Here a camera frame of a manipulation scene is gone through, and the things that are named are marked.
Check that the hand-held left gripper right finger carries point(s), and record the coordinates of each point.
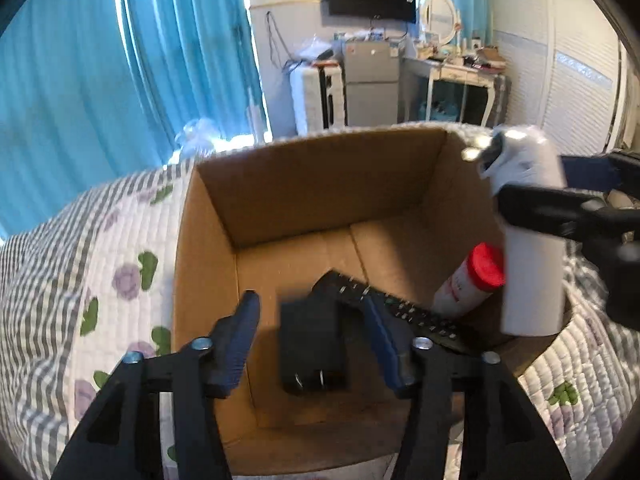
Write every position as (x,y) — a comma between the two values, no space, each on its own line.
(380,332)

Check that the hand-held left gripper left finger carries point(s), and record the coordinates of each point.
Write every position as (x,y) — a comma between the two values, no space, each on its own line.
(239,340)

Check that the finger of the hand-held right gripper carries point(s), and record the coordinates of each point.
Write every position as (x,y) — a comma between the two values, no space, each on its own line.
(545,210)
(590,172)

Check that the black remote control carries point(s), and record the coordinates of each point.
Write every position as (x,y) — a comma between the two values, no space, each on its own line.
(400,312)

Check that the white spray bottle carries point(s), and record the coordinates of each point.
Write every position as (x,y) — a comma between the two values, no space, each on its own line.
(525,230)

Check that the black power adapter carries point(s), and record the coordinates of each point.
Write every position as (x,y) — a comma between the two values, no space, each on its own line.
(312,347)

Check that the cardboard box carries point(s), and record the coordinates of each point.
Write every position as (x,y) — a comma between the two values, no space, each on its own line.
(320,260)

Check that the white bottle with red cap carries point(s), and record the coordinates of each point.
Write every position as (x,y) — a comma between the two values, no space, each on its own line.
(472,282)

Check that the white wardrobe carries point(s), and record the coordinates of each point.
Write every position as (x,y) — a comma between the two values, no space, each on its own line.
(565,55)

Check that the white dressing table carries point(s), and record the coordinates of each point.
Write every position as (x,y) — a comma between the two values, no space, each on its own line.
(457,90)

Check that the floral quilted blanket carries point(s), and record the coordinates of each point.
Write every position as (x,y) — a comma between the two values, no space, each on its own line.
(90,285)

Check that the clear plastic bag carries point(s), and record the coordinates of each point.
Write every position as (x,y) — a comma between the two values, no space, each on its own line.
(197,135)

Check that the oval vanity mirror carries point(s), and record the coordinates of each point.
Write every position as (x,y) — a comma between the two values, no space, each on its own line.
(440,17)

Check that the grey mini fridge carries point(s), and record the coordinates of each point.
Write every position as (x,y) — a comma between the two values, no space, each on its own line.
(371,82)

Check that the white suitcase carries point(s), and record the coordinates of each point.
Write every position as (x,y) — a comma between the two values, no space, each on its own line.
(312,100)

